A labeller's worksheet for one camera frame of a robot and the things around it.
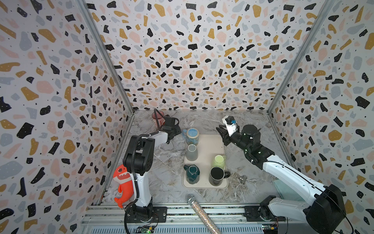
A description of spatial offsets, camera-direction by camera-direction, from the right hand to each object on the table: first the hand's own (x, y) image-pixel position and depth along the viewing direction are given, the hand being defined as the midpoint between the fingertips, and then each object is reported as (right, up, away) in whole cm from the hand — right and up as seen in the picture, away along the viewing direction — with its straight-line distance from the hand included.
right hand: (220, 126), depth 75 cm
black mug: (-1, -26, +4) cm, 27 cm away
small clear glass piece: (+15, -31, +10) cm, 36 cm away
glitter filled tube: (-7, -45, -5) cm, 46 cm away
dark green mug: (-14, -25, +2) cm, 29 cm away
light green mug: (+1, -20, +9) cm, 22 cm away
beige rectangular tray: (-6, -24, +17) cm, 30 cm away
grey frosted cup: (-15, -16, +13) cm, 25 cm away
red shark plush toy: (-51, -28, +2) cm, 58 cm away
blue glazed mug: (-15, -6, +18) cm, 24 cm away
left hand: (-24, -1, +28) cm, 37 cm away
